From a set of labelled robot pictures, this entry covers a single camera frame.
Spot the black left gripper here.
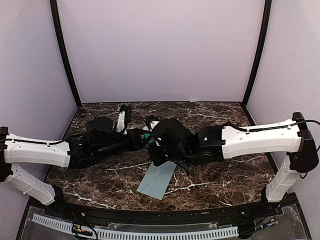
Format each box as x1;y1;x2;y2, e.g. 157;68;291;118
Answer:
95;128;153;161

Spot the white green glue stick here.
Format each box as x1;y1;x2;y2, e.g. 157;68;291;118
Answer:
143;126;154;147

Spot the teal envelope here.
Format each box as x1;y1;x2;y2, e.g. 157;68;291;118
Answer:
136;161;177;200

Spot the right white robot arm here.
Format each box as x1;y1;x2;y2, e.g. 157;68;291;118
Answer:
146;112;320;217

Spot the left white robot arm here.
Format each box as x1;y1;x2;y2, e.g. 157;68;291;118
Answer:
0;117;151;218

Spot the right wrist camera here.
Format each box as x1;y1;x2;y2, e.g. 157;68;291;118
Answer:
145;115;162;132

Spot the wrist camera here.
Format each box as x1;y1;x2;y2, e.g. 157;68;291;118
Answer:
145;115;162;132
113;104;132;135

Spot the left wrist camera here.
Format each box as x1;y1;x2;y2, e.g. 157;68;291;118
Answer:
113;104;132;135

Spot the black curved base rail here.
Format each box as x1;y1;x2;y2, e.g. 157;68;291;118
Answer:
46;202;283;226

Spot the white slotted cable duct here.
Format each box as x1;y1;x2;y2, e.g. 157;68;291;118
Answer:
31;214;239;240

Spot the left black frame post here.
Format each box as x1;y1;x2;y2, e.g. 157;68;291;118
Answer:
49;0;82;108

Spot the black frame post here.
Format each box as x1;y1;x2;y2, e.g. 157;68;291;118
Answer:
241;0;272;108
49;0;82;108

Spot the right black frame post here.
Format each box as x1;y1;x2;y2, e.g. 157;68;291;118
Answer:
241;0;272;108

